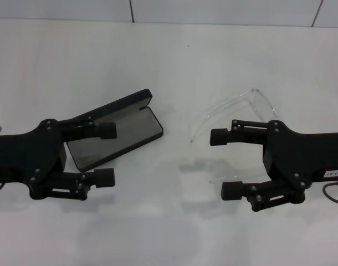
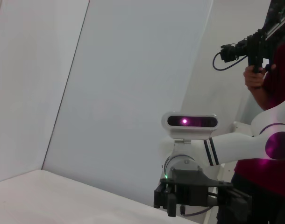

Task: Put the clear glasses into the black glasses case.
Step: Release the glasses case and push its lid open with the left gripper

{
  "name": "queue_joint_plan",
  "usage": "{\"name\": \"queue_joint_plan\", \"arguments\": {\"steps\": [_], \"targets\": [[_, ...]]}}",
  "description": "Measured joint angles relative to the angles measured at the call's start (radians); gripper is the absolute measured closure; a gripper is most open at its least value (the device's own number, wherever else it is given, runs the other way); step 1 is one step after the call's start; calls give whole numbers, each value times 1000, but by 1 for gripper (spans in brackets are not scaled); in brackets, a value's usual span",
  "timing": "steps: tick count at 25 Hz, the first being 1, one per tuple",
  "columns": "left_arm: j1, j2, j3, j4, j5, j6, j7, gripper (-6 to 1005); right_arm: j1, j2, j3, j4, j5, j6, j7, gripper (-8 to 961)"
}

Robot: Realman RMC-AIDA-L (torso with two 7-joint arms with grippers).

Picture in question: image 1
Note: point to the clear white glasses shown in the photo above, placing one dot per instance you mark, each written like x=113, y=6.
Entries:
x=264, y=105

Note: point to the white number label sticker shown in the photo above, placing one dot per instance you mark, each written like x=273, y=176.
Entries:
x=333, y=174

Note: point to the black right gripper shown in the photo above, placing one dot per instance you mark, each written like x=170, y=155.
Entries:
x=302, y=155

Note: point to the black glasses case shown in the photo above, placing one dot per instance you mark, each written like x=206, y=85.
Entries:
x=130, y=133

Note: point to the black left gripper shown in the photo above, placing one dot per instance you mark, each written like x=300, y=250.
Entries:
x=25, y=158

